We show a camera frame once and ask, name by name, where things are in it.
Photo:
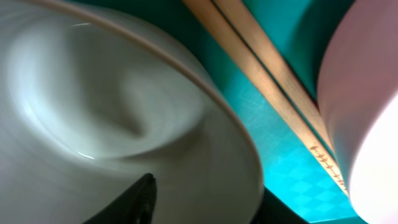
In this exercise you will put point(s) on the left wooden chopstick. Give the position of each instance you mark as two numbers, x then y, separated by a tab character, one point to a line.
217	24

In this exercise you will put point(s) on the grey-green ceramic bowl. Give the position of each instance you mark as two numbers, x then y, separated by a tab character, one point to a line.
93	101

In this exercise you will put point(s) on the right wooden chopstick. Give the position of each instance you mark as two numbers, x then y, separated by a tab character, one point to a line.
257	39

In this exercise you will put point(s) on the wooden chopstick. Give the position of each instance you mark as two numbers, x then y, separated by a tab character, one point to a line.
217	24
257	39

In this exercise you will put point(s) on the teal plastic serving tray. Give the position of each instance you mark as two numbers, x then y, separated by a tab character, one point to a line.
300	30

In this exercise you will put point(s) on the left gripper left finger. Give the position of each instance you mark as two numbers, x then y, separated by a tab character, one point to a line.
134	206

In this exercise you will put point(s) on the pink-white small bowl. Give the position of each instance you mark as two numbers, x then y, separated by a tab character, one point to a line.
357	97

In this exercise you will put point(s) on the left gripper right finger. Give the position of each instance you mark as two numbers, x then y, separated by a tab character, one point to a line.
274	211

